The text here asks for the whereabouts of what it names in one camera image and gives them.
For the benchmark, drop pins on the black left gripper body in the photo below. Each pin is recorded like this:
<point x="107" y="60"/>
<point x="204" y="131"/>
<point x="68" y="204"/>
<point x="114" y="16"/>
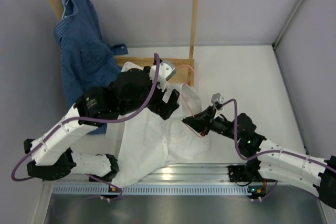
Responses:
<point x="132" y="106"/>

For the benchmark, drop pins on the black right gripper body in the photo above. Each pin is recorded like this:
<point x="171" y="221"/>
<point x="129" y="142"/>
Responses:
<point x="222" y="126"/>

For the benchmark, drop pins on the white shirt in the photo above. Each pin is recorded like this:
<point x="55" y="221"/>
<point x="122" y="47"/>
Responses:
<point x="148" y="141"/>

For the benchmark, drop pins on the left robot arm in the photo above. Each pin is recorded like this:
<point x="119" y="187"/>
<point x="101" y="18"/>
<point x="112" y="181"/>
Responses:
<point x="90" y="111"/>

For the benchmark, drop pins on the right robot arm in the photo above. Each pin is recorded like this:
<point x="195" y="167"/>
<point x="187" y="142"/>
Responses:
<point x="267" y="159"/>

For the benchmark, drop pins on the blue checkered shirt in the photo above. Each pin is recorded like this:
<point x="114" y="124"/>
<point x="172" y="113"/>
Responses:
<point x="87" y="61"/>

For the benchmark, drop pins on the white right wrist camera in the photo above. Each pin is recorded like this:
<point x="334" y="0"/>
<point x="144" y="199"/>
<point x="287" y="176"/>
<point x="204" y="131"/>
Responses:
<point x="217" y="101"/>

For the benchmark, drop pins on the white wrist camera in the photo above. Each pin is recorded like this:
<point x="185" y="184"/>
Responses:
<point x="217" y="101"/>
<point x="166" y="71"/>

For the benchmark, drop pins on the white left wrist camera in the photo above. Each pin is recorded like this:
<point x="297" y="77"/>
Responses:
<point x="166" y="71"/>

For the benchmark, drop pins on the aluminium mounting rail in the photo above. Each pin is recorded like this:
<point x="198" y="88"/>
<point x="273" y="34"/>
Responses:
<point x="210" y="174"/>

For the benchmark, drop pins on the grey slotted cable duct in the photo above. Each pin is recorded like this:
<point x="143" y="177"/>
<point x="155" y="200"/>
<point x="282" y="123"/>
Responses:
<point x="156" y="190"/>

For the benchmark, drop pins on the aluminium corner frame post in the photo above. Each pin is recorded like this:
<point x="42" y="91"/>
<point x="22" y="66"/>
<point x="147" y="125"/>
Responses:
<point x="288" y="21"/>

